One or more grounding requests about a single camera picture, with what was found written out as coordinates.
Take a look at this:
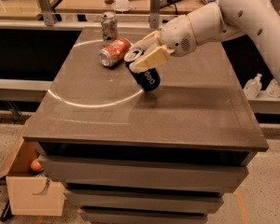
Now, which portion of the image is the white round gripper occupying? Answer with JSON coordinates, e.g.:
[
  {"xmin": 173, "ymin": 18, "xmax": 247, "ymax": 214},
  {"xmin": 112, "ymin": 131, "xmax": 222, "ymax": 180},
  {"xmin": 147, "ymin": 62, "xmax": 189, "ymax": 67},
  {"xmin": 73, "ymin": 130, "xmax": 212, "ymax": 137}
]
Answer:
[{"xmin": 127, "ymin": 15, "xmax": 197, "ymax": 73}]

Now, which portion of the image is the blue pepsi can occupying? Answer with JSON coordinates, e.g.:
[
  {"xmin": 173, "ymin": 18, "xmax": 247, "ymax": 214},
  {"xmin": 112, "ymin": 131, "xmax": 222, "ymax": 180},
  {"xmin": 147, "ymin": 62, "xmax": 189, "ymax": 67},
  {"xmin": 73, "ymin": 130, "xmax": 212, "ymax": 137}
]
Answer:
[{"xmin": 124, "ymin": 49, "xmax": 161, "ymax": 92}]

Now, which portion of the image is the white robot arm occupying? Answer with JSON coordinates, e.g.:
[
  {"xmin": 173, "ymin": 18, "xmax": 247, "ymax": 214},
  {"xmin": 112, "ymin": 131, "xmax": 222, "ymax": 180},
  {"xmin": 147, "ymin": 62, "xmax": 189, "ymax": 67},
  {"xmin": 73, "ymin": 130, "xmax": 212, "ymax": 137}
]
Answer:
[{"xmin": 130, "ymin": 0, "xmax": 280, "ymax": 87}]

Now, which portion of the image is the orange soda can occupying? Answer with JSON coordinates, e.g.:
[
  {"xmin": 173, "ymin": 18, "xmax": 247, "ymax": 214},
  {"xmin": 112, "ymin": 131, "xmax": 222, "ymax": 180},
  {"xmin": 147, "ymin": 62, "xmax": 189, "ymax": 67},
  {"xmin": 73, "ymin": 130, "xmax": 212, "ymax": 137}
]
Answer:
[{"xmin": 99, "ymin": 38, "xmax": 131, "ymax": 67}]

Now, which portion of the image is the white green soda can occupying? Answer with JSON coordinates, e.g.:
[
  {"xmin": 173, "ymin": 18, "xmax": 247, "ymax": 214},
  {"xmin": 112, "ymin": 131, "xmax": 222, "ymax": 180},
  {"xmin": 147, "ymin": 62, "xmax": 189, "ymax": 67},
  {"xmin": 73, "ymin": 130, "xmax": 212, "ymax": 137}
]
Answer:
[{"xmin": 101, "ymin": 11, "xmax": 118, "ymax": 44}]

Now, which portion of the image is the clear sanitizer bottle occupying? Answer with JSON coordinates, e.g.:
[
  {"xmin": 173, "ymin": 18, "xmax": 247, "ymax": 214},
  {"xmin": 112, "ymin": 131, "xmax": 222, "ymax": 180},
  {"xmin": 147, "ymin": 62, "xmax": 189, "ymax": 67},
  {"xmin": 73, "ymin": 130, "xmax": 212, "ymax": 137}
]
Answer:
[
  {"xmin": 243, "ymin": 73, "xmax": 262, "ymax": 99},
  {"xmin": 265, "ymin": 79, "xmax": 280, "ymax": 98}
]

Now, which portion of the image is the grey drawer cabinet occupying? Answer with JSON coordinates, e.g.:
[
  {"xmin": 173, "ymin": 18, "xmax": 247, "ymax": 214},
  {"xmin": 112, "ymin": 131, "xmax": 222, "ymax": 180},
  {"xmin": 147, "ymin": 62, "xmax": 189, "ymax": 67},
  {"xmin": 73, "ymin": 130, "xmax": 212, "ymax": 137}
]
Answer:
[{"xmin": 24, "ymin": 28, "xmax": 268, "ymax": 224}]

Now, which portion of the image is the orange ball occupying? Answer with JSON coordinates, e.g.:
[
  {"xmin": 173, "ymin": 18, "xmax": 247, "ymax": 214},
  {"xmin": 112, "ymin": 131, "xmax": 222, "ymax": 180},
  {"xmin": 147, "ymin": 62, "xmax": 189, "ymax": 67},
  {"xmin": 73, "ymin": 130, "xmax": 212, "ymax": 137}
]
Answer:
[{"xmin": 30, "ymin": 159, "xmax": 43, "ymax": 173}]

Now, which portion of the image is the cardboard box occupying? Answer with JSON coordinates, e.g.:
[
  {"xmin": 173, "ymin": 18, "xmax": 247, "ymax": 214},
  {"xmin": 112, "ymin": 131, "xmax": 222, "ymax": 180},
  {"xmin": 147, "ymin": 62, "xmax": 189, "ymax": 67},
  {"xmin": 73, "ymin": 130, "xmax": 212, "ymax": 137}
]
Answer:
[{"xmin": 0, "ymin": 119, "xmax": 64, "ymax": 217}]

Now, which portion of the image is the middle metal bracket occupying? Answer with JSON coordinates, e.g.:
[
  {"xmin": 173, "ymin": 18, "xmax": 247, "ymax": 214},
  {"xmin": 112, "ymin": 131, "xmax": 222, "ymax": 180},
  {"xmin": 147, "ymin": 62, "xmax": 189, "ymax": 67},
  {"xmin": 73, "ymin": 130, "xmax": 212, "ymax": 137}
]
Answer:
[{"xmin": 149, "ymin": 0, "xmax": 161, "ymax": 28}]

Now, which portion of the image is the left metal bracket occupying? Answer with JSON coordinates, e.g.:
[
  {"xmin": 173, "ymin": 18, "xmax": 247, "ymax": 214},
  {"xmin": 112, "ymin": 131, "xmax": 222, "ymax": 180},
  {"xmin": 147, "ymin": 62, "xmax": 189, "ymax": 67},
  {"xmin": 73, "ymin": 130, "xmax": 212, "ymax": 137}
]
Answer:
[{"xmin": 37, "ymin": 0, "xmax": 57, "ymax": 26}]

